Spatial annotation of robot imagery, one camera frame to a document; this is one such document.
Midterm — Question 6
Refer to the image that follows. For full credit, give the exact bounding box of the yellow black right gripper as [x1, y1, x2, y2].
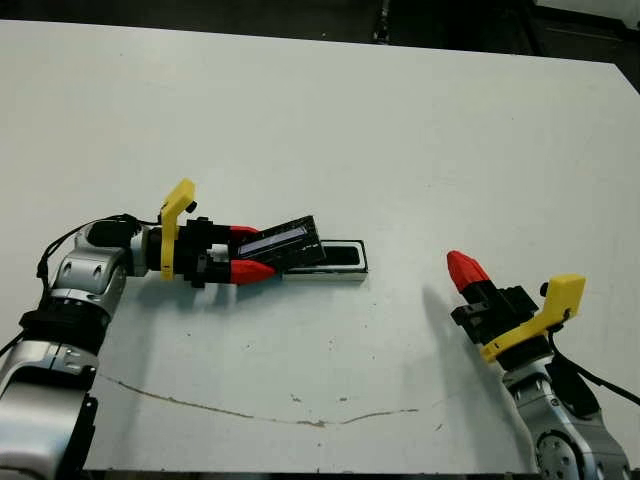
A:
[446, 250, 587, 369]

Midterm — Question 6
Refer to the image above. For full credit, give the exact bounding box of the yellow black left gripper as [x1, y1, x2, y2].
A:
[159, 178, 277, 291]

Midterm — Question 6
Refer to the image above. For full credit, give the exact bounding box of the shiny black box lid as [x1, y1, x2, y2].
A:
[235, 214, 329, 271]

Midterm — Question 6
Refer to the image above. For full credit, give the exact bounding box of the white lined camera box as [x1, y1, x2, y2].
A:
[279, 238, 370, 286]

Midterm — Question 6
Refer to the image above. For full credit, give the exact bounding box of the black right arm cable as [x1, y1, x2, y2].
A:
[544, 324, 640, 407]

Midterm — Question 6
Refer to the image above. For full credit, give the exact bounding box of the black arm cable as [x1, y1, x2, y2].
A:
[0, 213, 164, 356]
[544, 324, 640, 407]

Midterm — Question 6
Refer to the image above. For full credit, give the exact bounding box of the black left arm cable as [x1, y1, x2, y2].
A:
[0, 213, 164, 356]

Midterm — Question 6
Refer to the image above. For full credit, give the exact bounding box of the dark metal post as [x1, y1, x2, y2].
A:
[372, 0, 395, 44]

